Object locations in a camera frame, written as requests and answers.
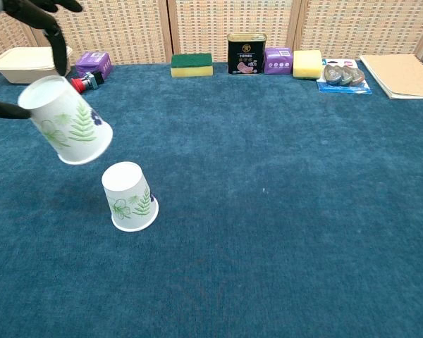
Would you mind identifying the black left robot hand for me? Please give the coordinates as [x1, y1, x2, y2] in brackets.
[0, 0, 84, 120]

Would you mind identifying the white floral paper cup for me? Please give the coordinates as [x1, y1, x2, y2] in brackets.
[17, 75, 114, 166]
[101, 161, 160, 232]

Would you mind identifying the woven folding screen panel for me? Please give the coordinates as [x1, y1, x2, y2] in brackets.
[293, 0, 423, 60]
[0, 10, 39, 61]
[27, 0, 173, 66]
[166, 0, 302, 63]

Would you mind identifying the beige lidded food container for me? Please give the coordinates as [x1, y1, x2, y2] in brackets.
[0, 46, 73, 85]

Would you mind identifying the purple tissue packet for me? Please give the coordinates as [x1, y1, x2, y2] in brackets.
[75, 51, 114, 79]
[264, 46, 293, 75]

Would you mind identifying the red emergency stop button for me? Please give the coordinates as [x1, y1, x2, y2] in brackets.
[70, 71, 105, 94]

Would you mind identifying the green and yellow sponge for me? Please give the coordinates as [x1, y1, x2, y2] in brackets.
[170, 53, 214, 78]

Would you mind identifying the black luncheon meat can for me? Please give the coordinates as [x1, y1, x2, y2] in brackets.
[227, 33, 268, 75]

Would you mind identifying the yellow sponge block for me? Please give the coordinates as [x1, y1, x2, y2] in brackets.
[292, 49, 324, 80]

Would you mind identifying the blue carpet table cover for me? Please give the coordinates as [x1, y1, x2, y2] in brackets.
[0, 58, 423, 338]

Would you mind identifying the heart-shaped metal tin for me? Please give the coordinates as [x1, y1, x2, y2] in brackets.
[339, 65, 355, 87]
[350, 67, 366, 87]
[323, 63, 343, 87]

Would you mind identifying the blue blister pack card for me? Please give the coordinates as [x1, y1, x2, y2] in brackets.
[316, 58, 373, 96]

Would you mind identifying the kraft spiral notebook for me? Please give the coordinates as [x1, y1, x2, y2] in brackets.
[359, 54, 423, 100]

